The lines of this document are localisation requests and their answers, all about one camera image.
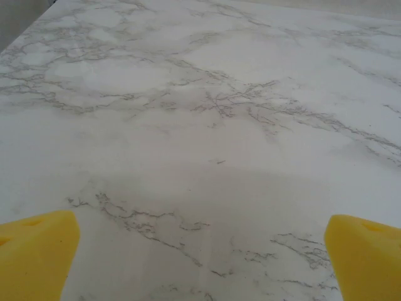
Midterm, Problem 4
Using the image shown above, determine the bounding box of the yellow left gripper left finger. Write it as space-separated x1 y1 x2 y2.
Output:
0 209 80 301

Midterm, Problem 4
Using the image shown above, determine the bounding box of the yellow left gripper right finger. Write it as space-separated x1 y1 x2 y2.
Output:
323 214 401 301

